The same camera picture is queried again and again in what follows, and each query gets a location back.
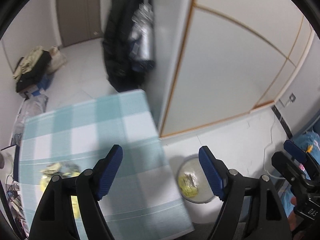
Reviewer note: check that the white round trash bin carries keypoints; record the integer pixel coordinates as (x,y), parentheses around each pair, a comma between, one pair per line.
(191,164)

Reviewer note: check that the pale yellow crumpled wrapper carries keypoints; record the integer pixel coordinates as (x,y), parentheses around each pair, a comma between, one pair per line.
(63,169)

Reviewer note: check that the blue cardboard box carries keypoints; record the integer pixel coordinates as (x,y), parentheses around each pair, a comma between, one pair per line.
(39,88)

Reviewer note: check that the brown door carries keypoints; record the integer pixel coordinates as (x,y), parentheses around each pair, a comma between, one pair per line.
(79,20)

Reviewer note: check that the silver folded umbrella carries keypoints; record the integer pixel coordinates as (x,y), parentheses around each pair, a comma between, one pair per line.
(141,40)

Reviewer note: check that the pile of clothes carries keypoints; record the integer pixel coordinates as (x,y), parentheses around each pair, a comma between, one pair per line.
(31,68)

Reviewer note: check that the grey plastic courier bag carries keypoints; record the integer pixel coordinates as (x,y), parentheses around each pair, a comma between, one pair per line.
(30,107)

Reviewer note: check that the white cloth bag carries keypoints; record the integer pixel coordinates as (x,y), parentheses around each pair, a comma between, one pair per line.
(58,60)

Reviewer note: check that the black hanging jacket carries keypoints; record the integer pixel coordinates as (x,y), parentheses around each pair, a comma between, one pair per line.
(118,66)

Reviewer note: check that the dark blue flat box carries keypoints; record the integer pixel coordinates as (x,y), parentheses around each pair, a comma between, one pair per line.
(16,163)

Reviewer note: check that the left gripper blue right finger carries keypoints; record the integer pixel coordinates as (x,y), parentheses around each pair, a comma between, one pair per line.
(215,171)

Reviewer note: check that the tangled cables clutter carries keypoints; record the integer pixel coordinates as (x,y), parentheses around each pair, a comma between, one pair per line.
(13,195)

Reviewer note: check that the person's right hand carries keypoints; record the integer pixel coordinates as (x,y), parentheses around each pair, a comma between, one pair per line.
(294,201)

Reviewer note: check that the yellow plastic wrapper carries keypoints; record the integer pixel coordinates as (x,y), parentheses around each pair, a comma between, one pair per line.
(187,184)

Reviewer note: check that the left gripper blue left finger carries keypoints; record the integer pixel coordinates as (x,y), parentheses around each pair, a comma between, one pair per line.
(105,171)

